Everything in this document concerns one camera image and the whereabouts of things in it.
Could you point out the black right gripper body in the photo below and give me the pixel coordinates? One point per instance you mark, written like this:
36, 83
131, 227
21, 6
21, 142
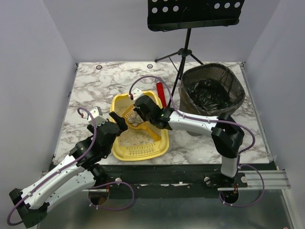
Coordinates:
140, 109

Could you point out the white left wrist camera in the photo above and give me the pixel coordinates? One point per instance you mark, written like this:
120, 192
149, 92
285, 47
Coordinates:
96, 115

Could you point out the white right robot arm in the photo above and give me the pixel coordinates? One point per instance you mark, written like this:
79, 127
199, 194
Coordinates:
224, 131

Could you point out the black music stand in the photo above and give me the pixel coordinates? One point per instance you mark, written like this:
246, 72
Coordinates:
171, 15

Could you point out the grey mesh waste bin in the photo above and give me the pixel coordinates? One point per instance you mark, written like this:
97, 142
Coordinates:
210, 90

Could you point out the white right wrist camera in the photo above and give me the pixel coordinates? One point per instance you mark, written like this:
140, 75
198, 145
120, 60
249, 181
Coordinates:
135, 94

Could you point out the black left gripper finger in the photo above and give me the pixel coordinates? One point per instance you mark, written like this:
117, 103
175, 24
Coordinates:
116, 118
122, 126

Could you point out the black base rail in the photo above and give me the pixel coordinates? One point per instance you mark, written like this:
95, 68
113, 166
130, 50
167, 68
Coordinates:
174, 181

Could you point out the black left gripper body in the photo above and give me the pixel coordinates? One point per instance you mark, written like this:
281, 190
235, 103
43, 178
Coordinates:
114, 124

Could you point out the orange litter scoop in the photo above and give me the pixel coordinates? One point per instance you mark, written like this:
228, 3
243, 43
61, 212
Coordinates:
134, 121

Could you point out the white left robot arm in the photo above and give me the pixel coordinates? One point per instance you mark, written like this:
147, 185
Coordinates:
79, 170

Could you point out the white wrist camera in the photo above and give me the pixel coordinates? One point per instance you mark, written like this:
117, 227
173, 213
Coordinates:
135, 94
96, 115

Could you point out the yellow and grey litter box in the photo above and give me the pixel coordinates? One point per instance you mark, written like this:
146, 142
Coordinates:
141, 152

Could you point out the cat litter granules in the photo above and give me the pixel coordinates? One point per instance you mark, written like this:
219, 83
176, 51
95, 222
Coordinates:
135, 137

